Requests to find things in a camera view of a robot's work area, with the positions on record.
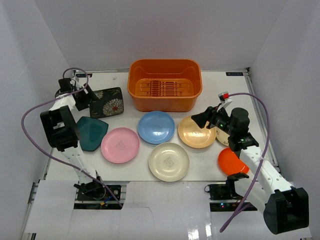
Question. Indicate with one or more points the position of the blue round plate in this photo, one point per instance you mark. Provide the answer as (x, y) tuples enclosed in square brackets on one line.
[(156, 127)]

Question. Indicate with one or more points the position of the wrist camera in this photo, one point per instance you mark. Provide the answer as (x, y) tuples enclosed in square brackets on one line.
[(76, 78), (225, 100)]

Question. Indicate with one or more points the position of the orange round plate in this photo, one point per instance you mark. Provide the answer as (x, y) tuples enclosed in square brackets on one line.
[(230, 164)]

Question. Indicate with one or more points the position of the teal square plate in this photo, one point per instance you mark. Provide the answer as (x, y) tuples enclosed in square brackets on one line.
[(92, 132)]

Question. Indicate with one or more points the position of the cream round plate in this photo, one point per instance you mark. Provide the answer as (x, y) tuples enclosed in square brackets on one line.
[(169, 162)]

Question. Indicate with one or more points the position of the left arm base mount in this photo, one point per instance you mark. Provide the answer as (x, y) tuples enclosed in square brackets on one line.
[(101, 194)]

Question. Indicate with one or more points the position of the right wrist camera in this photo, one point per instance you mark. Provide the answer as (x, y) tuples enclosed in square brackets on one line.
[(225, 100)]

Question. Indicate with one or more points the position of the pink round plate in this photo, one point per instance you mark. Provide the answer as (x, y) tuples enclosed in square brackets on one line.
[(120, 145)]

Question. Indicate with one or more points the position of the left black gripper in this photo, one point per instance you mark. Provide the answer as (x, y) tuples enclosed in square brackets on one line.
[(83, 95)]

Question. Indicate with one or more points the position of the black floral rectangular plate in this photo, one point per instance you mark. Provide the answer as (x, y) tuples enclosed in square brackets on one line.
[(110, 103)]

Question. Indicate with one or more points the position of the small cream patterned plate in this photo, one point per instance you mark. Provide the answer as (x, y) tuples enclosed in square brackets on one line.
[(222, 137)]

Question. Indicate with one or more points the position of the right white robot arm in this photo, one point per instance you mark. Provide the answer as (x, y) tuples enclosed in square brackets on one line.
[(284, 207)]

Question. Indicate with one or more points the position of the tan round plate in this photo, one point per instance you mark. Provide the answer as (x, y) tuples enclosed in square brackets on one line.
[(194, 136)]

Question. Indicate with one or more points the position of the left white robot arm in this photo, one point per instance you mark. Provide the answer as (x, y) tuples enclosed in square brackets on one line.
[(63, 133)]

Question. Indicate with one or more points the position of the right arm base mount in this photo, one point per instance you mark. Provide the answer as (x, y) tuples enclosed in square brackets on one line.
[(220, 199)]

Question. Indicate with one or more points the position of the orange plastic bin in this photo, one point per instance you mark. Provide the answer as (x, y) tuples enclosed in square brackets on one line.
[(167, 85)]

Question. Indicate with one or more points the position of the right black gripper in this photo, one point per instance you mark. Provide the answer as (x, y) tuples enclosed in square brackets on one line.
[(210, 114)]

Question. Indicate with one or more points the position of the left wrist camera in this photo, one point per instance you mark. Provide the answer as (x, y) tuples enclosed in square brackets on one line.
[(76, 78)]

